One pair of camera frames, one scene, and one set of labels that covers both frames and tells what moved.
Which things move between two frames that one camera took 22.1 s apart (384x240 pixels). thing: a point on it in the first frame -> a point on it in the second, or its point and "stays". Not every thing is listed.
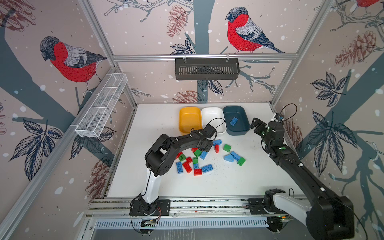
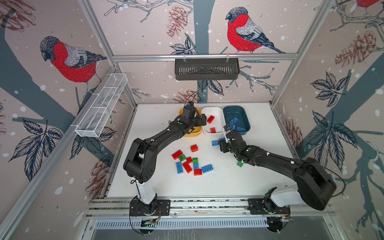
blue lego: [203, 154] -> [239, 129]
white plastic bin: [214, 116] stays
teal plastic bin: [236, 120] stays
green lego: [182, 157] stays
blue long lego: [234, 121] stays
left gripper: [207, 149] -> [203, 119]
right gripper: [262, 126] -> [223, 144]
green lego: [241, 161] stays
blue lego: [217, 142] stays
